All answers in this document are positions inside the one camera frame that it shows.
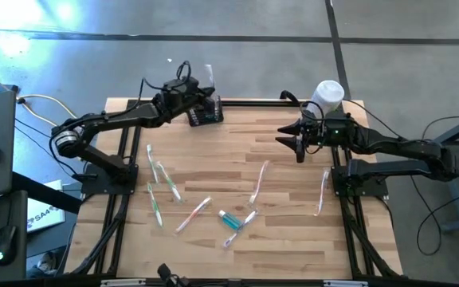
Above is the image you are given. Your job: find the black computer mouse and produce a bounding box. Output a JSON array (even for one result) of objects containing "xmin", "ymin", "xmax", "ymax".
[{"xmin": 0, "ymin": 224, "xmax": 18, "ymax": 266}]

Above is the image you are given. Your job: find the white printed box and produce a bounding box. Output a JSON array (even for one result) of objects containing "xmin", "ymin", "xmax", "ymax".
[{"xmin": 25, "ymin": 179, "xmax": 66, "ymax": 234}]

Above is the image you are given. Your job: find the black device with cable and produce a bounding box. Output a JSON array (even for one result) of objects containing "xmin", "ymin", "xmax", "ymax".
[{"xmin": 156, "ymin": 262, "xmax": 190, "ymax": 287}]

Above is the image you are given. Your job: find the orange wrapped toothbrush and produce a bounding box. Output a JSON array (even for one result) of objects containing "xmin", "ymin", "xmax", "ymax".
[{"xmin": 174, "ymin": 195, "xmax": 214, "ymax": 234}]

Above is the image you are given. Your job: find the black floor cable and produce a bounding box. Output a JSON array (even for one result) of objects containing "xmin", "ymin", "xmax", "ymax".
[{"xmin": 408, "ymin": 173, "xmax": 459, "ymax": 256}]

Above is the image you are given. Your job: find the black wire basket holder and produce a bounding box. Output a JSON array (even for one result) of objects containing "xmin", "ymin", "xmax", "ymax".
[{"xmin": 187, "ymin": 95, "xmax": 226, "ymax": 128}]

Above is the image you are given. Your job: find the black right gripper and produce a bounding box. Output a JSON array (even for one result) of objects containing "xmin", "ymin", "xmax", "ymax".
[{"xmin": 275, "ymin": 113, "xmax": 354, "ymax": 163}]

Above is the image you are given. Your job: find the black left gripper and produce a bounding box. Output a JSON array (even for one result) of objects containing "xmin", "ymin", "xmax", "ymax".
[{"xmin": 155, "ymin": 86, "xmax": 220, "ymax": 120}]

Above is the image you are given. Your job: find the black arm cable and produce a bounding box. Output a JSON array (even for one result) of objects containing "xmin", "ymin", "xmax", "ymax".
[{"xmin": 344, "ymin": 98, "xmax": 408, "ymax": 143}]

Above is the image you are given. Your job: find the pink toothbrush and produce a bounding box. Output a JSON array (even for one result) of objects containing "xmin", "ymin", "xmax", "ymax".
[
  {"xmin": 203, "ymin": 63, "xmax": 217, "ymax": 96},
  {"xmin": 313, "ymin": 167, "xmax": 332, "ymax": 217},
  {"xmin": 249, "ymin": 159, "xmax": 270, "ymax": 205}
]

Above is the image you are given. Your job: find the clear plastic bag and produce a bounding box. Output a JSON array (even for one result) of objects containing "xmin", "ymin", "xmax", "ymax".
[{"xmin": 222, "ymin": 210, "xmax": 259, "ymax": 249}]

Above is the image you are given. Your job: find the black diagonal bar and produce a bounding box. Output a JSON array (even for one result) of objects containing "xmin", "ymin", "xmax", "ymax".
[{"xmin": 12, "ymin": 171, "xmax": 83, "ymax": 215}]

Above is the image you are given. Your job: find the white wipes canister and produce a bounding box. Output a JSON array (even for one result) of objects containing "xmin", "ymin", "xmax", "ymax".
[{"xmin": 304, "ymin": 80, "xmax": 346, "ymax": 120}]

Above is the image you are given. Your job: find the black cable loop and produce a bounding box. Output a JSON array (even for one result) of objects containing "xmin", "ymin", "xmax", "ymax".
[{"xmin": 279, "ymin": 89, "xmax": 306, "ymax": 107}]

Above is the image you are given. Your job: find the teal mouthwash bottle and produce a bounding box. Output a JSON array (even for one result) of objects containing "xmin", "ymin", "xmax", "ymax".
[{"xmin": 218, "ymin": 210, "xmax": 245, "ymax": 232}]

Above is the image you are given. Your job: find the dark grey side desk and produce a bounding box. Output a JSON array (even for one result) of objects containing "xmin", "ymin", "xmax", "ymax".
[{"xmin": 0, "ymin": 190, "xmax": 29, "ymax": 282}]

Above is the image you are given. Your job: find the yellow cable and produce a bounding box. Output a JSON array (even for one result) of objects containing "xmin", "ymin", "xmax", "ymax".
[
  {"xmin": 16, "ymin": 93, "xmax": 77, "ymax": 119},
  {"xmin": 21, "ymin": 102, "xmax": 55, "ymax": 128}
]

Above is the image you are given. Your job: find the blue-grey metal table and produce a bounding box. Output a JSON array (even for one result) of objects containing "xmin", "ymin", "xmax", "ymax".
[{"xmin": 416, "ymin": 109, "xmax": 459, "ymax": 234}]

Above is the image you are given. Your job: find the green toothbrush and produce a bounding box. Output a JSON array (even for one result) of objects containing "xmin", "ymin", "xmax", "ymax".
[
  {"xmin": 154, "ymin": 160, "xmax": 183, "ymax": 203},
  {"xmin": 146, "ymin": 182, "xmax": 164, "ymax": 228},
  {"xmin": 146, "ymin": 143, "xmax": 161, "ymax": 185}
]

